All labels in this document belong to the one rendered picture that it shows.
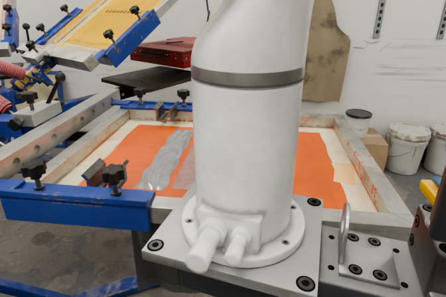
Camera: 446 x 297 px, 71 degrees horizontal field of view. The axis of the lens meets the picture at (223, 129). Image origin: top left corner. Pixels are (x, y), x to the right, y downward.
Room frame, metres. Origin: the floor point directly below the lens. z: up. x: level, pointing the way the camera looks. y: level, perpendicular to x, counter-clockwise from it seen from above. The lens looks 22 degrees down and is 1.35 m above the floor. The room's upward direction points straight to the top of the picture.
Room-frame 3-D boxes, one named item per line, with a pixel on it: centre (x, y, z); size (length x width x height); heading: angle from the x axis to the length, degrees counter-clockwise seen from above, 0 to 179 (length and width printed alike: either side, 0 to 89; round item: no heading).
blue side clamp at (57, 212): (0.52, 0.29, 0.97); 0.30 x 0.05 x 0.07; 83
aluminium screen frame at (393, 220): (0.77, 0.01, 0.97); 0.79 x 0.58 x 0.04; 83
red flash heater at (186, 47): (2.03, 0.21, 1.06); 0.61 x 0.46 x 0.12; 143
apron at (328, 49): (2.64, -0.77, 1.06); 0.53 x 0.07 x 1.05; 83
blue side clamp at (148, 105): (1.07, 0.22, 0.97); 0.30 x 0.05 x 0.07; 83
